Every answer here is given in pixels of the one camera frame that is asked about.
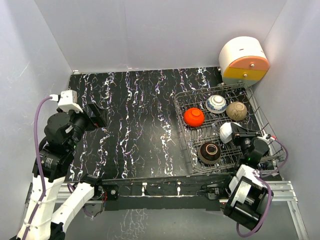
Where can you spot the black glossy bowl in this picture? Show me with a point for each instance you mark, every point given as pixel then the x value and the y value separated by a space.
pixel 236 111

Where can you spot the brown beige bowl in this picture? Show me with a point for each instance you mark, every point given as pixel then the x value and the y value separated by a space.
pixel 209 153

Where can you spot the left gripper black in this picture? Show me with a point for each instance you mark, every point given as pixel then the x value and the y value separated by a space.
pixel 100 117

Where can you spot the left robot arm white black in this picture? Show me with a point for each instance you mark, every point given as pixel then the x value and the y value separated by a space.
pixel 54 155

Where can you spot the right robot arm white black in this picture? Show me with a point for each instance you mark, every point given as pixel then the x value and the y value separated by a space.
pixel 249 196

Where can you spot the round drawer cabinet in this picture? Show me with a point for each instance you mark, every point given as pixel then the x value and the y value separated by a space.
pixel 242 59

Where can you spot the blue white patterned bowl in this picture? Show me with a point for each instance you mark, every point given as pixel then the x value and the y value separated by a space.
pixel 216 104

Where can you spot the red bowl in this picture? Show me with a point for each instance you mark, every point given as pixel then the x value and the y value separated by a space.
pixel 194 117

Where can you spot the aluminium frame rail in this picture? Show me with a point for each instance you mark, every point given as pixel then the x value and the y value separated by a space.
pixel 183 193

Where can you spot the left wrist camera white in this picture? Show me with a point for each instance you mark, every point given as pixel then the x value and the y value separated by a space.
pixel 67 100

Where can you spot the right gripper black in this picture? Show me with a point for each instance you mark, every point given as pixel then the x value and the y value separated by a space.
pixel 240 136

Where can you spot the wire dish rack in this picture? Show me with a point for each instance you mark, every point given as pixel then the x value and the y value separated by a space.
pixel 193 137

